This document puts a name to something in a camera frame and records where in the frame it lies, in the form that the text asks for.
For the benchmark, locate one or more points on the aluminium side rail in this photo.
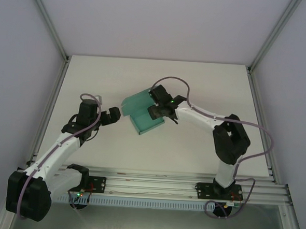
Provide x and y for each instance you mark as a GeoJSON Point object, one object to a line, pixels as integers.
{"type": "Point", "coordinates": [47, 113]}
{"type": "Point", "coordinates": [262, 126]}

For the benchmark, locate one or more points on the aluminium mounting rail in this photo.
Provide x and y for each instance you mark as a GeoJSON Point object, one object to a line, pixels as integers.
{"type": "Point", "coordinates": [151, 182]}

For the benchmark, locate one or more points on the black round grommet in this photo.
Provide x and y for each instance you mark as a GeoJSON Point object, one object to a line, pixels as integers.
{"type": "Point", "coordinates": [221, 212]}
{"type": "Point", "coordinates": [82, 205]}

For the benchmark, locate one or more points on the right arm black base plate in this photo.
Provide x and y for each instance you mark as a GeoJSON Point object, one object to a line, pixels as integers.
{"type": "Point", "coordinates": [205, 191]}

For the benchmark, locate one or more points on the left aluminium corner post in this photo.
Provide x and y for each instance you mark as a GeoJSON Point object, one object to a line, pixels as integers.
{"type": "Point", "coordinates": [49, 22]}

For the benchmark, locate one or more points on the right aluminium side rail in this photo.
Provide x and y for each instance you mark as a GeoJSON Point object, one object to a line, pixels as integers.
{"type": "Point", "coordinates": [262, 126]}

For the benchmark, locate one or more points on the teal paper box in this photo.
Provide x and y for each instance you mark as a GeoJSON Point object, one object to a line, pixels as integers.
{"type": "Point", "coordinates": [139, 103]}

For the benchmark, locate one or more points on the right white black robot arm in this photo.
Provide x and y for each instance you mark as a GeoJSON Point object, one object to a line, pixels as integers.
{"type": "Point", "coordinates": [229, 140]}

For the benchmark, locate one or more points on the left aluminium side rail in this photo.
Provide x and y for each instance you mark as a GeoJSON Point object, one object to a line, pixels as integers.
{"type": "Point", "coordinates": [47, 113]}

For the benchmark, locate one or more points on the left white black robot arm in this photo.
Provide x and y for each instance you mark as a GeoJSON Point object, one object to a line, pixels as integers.
{"type": "Point", "coordinates": [51, 155]}

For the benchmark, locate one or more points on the right aluminium corner post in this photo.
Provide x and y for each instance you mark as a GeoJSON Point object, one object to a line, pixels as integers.
{"type": "Point", "coordinates": [272, 36]}

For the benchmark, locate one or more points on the aluminium corner post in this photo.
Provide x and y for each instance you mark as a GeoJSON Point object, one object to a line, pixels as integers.
{"type": "Point", "coordinates": [272, 36]}
{"type": "Point", "coordinates": [49, 22]}

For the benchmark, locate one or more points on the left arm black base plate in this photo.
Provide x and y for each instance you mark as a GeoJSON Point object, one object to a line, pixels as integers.
{"type": "Point", "coordinates": [99, 184]}

